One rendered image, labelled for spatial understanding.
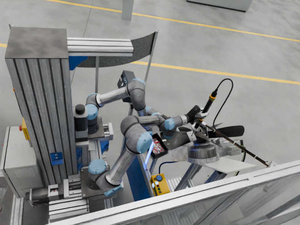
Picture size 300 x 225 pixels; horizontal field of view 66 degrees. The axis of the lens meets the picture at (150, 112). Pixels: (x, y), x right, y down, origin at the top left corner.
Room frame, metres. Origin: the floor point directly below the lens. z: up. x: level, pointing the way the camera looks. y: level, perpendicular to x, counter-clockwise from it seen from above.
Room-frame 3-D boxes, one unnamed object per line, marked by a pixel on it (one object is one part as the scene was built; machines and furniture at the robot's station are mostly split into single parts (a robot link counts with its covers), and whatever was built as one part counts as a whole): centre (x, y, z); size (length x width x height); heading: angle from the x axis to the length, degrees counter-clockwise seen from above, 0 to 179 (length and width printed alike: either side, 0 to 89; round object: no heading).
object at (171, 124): (1.09, -0.18, 1.48); 0.11 x 0.08 x 0.09; 130
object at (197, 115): (1.20, -0.30, 1.48); 0.12 x 0.08 x 0.09; 130
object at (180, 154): (1.23, -0.36, 0.98); 0.20 x 0.16 x 0.20; 30
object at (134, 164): (1.18, -0.03, 0.45); 0.82 x 0.01 x 0.66; 30
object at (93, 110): (1.19, 0.46, 1.20); 0.13 x 0.12 x 0.14; 12
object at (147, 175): (1.18, -0.03, 0.82); 0.90 x 0.04 x 0.08; 30
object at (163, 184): (0.84, -0.23, 1.02); 0.16 x 0.10 x 0.11; 30
